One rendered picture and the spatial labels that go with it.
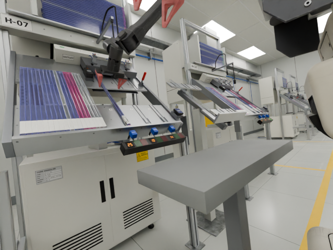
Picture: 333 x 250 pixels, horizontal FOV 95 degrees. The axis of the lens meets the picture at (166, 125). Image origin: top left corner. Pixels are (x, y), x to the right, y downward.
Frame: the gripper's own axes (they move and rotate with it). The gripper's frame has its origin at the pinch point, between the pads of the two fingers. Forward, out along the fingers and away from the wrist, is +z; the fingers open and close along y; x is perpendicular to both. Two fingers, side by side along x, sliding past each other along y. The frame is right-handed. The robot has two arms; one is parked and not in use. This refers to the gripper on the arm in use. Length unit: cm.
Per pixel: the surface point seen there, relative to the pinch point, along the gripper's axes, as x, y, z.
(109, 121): 21.9, 5.6, 5.2
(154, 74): -194, -162, 59
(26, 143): 30.4, 31.8, 5.4
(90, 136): 29.8, 14.5, 5.7
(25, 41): -58, 33, 6
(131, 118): 20.5, -5.4, 5.1
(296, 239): 102, -80, 30
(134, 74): -25.5, -25.2, 1.2
